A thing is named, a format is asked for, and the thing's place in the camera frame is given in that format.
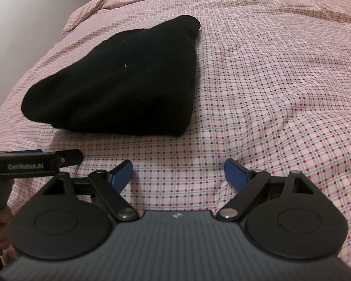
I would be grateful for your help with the black cardigan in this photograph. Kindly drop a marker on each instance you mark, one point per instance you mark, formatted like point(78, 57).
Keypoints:
point(120, 87)

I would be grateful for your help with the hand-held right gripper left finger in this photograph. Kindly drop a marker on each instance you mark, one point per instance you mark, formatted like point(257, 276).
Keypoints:
point(121, 175)

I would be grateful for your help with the pink checked duvet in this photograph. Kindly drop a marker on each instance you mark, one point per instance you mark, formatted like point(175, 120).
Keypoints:
point(266, 79)

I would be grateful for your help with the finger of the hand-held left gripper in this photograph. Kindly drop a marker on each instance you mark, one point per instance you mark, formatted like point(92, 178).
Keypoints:
point(71, 156)

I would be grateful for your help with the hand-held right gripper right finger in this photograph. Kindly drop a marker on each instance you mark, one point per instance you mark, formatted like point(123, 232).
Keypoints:
point(237, 174)

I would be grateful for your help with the person's left hand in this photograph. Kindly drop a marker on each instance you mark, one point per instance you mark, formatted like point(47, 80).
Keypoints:
point(3, 219)

